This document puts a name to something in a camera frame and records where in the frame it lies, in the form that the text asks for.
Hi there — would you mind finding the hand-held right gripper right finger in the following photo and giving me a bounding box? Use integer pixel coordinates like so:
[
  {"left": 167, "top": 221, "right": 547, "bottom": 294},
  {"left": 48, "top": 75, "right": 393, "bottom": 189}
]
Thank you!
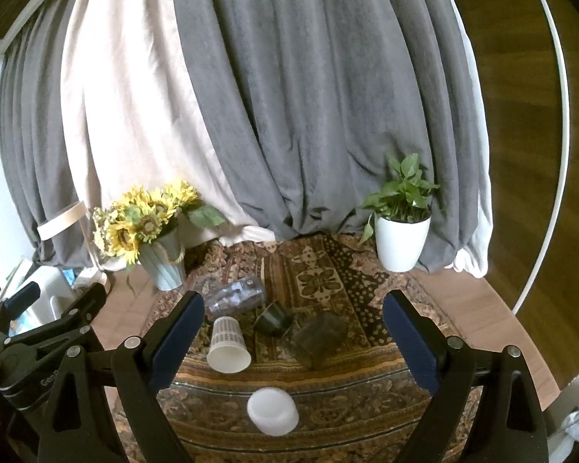
[{"left": 382, "top": 289, "right": 551, "bottom": 463}]

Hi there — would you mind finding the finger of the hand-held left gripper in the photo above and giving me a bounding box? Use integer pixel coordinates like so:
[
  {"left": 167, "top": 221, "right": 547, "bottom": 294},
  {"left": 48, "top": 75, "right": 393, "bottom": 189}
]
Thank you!
[
  {"left": 0, "top": 281, "right": 42, "bottom": 344},
  {"left": 8, "top": 283, "right": 110, "bottom": 349}
]

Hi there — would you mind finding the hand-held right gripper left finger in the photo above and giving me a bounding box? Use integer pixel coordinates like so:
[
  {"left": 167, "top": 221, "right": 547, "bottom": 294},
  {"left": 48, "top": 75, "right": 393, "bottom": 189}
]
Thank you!
[{"left": 37, "top": 291, "right": 206, "bottom": 463}]

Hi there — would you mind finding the white paper cup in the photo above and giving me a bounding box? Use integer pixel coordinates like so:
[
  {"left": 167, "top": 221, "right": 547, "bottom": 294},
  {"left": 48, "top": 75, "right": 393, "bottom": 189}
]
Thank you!
[{"left": 207, "top": 316, "right": 252, "bottom": 373}]

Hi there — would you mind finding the clear plastic cup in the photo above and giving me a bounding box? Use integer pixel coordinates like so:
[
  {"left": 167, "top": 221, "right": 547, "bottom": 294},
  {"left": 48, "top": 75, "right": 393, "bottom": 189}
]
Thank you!
[{"left": 203, "top": 275, "right": 266, "bottom": 319}]

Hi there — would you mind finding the smoky transparent cup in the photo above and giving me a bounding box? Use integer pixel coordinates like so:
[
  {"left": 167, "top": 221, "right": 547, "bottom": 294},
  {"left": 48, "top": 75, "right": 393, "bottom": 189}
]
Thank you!
[{"left": 292, "top": 312, "right": 348, "bottom": 370}]

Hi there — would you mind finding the dark green cup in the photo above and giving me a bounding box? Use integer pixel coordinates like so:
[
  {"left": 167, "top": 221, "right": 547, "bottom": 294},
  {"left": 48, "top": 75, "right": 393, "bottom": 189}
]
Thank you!
[{"left": 253, "top": 301, "right": 295, "bottom": 337}]

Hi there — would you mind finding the white plastic cup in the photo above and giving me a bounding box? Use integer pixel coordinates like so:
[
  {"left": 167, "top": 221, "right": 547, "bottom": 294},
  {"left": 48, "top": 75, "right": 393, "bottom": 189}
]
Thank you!
[{"left": 247, "top": 387, "right": 300, "bottom": 436}]

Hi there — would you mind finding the white box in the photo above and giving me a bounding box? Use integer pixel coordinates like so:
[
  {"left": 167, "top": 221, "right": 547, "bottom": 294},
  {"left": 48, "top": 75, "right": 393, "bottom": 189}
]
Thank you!
[{"left": 29, "top": 266, "right": 108, "bottom": 329}]

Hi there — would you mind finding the pale green ribbed vase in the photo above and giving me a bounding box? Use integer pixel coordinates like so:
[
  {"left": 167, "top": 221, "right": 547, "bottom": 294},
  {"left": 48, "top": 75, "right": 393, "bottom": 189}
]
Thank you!
[{"left": 139, "top": 229, "right": 186, "bottom": 291}]

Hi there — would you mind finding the cream curtain tieback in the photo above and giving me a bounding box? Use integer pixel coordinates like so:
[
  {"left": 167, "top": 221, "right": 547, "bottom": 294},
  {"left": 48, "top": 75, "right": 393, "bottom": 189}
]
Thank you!
[{"left": 37, "top": 203, "right": 86, "bottom": 240}]

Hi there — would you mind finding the sunflower bouquet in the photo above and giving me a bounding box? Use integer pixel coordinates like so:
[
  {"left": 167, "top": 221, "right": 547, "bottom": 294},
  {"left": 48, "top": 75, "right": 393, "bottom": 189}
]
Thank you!
[{"left": 91, "top": 178, "right": 230, "bottom": 271}]

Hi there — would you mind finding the white plant pot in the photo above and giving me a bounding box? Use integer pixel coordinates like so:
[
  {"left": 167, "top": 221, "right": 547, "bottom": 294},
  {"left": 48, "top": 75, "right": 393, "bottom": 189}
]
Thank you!
[{"left": 375, "top": 213, "right": 432, "bottom": 272}]

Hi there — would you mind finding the patterned brown rug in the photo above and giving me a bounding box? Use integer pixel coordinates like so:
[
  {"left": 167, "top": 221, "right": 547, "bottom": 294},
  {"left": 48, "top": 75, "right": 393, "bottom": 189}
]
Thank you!
[{"left": 111, "top": 234, "right": 483, "bottom": 463}]

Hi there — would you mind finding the white sheer curtain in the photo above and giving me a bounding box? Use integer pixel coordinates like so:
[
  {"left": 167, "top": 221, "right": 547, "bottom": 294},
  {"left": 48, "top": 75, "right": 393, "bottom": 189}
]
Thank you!
[{"left": 446, "top": 0, "right": 494, "bottom": 278}]

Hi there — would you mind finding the grey curtain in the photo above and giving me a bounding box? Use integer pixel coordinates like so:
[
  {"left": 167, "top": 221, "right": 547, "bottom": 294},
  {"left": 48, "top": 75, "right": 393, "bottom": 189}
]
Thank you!
[
  {"left": 0, "top": 0, "right": 102, "bottom": 268},
  {"left": 170, "top": 0, "right": 488, "bottom": 273}
]

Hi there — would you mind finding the green leafy plant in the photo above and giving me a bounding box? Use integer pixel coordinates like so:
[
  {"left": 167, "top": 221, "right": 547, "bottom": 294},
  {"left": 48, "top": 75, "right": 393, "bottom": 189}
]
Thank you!
[{"left": 357, "top": 153, "right": 441, "bottom": 244}]

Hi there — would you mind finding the white crumpled cloth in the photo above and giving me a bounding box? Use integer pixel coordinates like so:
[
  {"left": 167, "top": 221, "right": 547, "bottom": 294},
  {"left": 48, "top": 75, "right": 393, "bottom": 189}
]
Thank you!
[{"left": 547, "top": 386, "right": 579, "bottom": 463}]

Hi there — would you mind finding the cream curtain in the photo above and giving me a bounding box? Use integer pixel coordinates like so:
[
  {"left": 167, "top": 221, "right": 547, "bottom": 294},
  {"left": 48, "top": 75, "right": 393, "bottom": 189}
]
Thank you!
[{"left": 60, "top": 0, "right": 276, "bottom": 271}]

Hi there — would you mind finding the white hoop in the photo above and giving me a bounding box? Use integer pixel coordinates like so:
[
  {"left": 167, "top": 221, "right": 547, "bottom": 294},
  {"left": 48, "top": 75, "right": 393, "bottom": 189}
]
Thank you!
[{"left": 511, "top": 0, "right": 571, "bottom": 314}]

